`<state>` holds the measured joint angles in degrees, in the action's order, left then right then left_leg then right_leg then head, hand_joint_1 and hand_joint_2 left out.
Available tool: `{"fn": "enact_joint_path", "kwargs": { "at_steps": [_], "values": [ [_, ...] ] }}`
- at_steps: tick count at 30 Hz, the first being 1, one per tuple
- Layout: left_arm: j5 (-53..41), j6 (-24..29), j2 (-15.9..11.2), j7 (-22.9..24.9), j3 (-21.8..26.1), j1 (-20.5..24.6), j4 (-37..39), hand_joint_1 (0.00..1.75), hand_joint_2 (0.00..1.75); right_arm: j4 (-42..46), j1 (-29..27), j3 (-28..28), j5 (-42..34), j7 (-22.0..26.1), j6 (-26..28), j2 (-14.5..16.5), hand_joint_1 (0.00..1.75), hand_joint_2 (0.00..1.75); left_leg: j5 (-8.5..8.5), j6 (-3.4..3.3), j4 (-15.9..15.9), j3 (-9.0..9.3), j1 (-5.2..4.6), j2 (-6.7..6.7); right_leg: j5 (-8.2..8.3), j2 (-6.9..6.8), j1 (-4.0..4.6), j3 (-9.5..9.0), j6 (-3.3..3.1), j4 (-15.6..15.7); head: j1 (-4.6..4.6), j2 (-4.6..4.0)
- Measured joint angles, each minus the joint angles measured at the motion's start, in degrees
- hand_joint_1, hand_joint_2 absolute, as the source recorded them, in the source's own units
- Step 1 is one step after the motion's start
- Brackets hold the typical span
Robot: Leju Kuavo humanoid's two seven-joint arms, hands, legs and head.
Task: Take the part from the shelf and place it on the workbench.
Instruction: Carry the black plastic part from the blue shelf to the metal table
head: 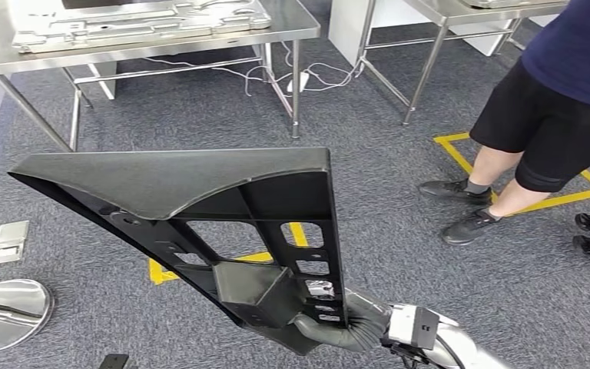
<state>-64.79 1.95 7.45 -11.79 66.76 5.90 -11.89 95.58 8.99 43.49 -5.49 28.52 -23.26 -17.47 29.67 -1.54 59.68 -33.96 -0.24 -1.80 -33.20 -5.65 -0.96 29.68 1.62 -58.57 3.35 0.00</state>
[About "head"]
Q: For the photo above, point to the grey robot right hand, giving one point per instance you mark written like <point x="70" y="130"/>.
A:
<point x="369" y="308"/>

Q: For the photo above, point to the black perforated plastic panel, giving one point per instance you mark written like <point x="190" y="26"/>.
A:
<point x="147" y="183"/>

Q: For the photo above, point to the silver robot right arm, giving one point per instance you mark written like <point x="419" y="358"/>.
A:
<point x="458" y="346"/>

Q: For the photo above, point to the yellow floor tape rectangle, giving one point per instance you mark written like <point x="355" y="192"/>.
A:
<point x="453" y="136"/>
<point x="157" y="273"/>

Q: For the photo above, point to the white power strip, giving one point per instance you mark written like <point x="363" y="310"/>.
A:
<point x="298" y="81"/>

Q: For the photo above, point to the person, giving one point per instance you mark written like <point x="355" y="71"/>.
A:
<point x="554" y="127"/>

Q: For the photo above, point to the white cabinet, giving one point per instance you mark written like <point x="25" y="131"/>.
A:
<point x="343" y="25"/>

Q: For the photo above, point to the stainless steel table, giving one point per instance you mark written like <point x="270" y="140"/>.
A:
<point x="427" y="10"/>
<point x="285" y="30"/>

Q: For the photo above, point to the pressed silver metal panel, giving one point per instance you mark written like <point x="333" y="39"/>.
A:
<point x="503" y="3"/>
<point x="122" y="28"/>

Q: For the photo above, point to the round polished metal base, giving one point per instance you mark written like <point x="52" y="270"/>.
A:
<point x="15" y="300"/>

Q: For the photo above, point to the silver floor socket box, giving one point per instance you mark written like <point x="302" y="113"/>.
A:
<point x="12" y="232"/>

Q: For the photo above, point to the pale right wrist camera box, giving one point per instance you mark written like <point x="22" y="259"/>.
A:
<point x="412" y="326"/>

